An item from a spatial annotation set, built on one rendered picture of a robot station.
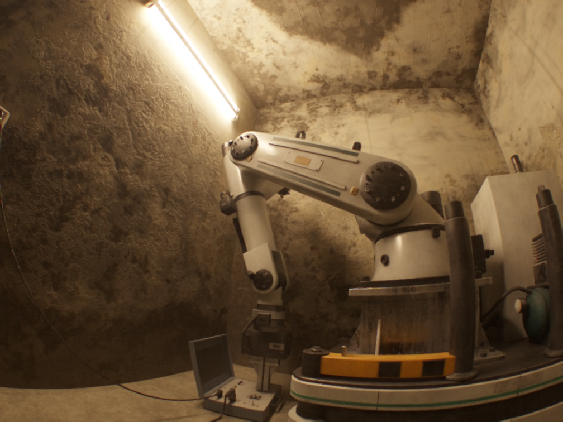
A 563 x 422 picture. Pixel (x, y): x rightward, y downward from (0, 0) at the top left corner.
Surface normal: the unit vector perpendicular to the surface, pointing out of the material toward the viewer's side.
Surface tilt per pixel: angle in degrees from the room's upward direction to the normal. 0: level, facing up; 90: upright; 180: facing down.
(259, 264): 90
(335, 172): 90
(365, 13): 180
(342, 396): 90
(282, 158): 90
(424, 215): 75
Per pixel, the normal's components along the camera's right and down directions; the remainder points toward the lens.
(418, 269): -0.45, -0.65
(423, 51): -0.07, 0.93
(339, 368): -0.45, -0.36
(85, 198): 0.94, -0.06
